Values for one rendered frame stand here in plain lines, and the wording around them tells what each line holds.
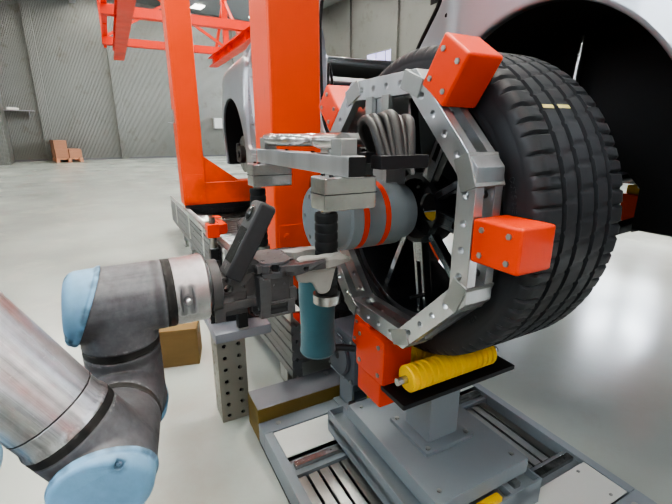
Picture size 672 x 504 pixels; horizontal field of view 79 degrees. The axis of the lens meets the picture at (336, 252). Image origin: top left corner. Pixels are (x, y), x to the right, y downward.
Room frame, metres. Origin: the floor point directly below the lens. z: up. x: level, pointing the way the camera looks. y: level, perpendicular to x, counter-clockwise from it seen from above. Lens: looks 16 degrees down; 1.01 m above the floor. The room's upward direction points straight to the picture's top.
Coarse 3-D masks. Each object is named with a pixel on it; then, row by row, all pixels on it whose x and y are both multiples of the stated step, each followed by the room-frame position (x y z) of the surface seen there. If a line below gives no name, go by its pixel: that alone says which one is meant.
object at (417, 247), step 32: (416, 128) 0.94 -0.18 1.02; (480, 128) 0.74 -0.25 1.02; (416, 192) 0.97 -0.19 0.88; (448, 192) 0.82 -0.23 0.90; (416, 224) 0.97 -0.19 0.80; (448, 224) 0.81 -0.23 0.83; (384, 256) 1.08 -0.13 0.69; (416, 256) 0.90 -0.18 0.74; (448, 256) 0.82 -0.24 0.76; (384, 288) 0.98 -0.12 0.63; (416, 288) 0.89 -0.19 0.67
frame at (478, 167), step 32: (352, 96) 0.95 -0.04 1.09; (416, 96) 0.75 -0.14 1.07; (352, 128) 1.04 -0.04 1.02; (448, 128) 0.68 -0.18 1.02; (480, 160) 0.64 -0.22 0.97; (480, 192) 0.63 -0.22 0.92; (352, 256) 1.04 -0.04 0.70; (352, 288) 0.97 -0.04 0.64; (448, 288) 0.66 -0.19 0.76; (480, 288) 0.64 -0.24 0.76; (384, 320) 0.82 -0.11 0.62; (416, 320) 0.73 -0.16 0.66; (448, 320) 0.71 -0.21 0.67
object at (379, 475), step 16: (352, 400) 1.14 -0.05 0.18; (336, 416) 1.11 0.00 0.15; (336, 432) 1.06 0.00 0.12; (352, 432) 1.04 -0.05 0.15; (352, 448) 0.98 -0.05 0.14; (368, 448) 0.97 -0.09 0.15; (368, 464) 0.90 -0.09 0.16; (384, 464) 0.91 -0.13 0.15; (368, 480) 0.90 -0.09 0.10; (384, 480) 0.84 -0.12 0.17; (400, 480) 0.86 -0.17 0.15; (512, 480) 0.82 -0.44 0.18; (528, 480) 0.86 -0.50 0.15; (384, 496) 0.83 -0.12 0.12; (400, 496) 0.81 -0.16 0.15; (496, 496) 0.78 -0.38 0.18; (512, 496) 0.79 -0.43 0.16; (528, 496) 0.82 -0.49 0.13
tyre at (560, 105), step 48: (432, 48) 0.86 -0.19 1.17; (528, 96) 0.70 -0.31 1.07; (576, 96) 0.77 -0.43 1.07; (528, 144) 0.65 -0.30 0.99; (576, 144) 0.69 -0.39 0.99; (528, 192) 0.64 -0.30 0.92; (576, 192) 0.66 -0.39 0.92; (576, 240) 0.66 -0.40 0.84; (528, 288) 0.63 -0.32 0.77; (576, 288) 0.70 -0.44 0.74; (480, 336) 0.69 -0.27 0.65
